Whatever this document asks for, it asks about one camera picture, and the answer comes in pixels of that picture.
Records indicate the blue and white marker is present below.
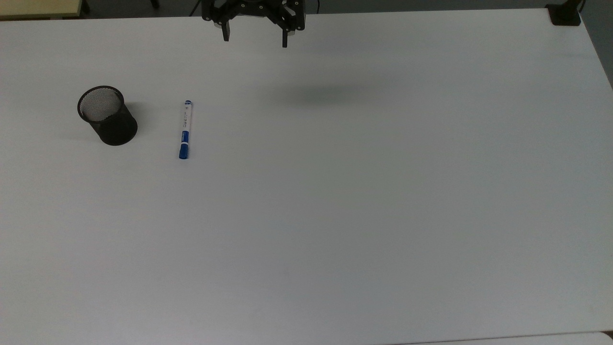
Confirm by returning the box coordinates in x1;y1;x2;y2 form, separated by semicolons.
179;100;193;160

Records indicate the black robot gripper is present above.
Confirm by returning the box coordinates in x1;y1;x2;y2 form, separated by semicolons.
201;0;306;48

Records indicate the yellow wooden desk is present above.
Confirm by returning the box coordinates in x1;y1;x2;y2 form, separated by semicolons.
0;0;85;20

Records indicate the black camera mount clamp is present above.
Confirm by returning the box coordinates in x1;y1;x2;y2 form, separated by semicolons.
546;0;583;26

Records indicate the black mesh pen cup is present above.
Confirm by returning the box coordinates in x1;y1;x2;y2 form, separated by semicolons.
77;86;138;146

